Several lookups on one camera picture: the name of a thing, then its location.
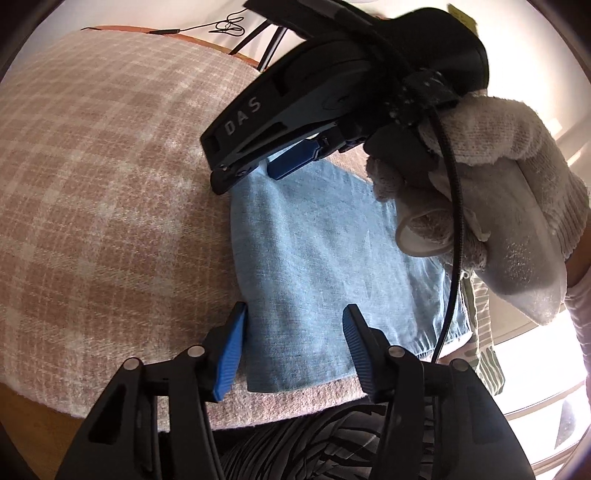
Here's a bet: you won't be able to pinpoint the person's right hand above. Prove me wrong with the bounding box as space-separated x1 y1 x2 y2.
365 93 591 326

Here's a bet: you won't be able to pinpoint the person's right forearm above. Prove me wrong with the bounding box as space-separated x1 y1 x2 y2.
564 240 591 386

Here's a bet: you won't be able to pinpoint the green striped white cloth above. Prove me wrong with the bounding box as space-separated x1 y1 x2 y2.
461 271 507 398

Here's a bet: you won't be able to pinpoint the light blue pants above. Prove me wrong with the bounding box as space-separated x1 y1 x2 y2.
229 154 472 394

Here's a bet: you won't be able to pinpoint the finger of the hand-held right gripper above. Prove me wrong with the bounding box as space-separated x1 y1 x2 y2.
201 69 340 195
266 133 352 181

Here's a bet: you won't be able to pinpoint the beige plaid blanket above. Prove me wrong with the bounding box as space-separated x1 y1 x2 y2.
0 30 409 433

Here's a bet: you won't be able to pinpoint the thin black cable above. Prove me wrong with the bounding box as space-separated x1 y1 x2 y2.
147 8 251 36

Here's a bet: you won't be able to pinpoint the yellow paper tag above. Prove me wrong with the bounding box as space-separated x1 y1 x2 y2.
450 4 479 29

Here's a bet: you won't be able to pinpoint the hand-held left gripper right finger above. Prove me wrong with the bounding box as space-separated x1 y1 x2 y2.
342 304 539 480

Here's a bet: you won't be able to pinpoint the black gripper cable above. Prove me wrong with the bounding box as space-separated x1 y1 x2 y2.
431 83 465 366

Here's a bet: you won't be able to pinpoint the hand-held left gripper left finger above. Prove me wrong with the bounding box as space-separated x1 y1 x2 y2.
54 301 249 480

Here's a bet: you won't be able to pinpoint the black metal stand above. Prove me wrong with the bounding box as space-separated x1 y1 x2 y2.
228 20 290 73

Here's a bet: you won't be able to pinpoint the person's zebra patterned clothing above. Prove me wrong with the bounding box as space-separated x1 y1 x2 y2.
210 405 394 480

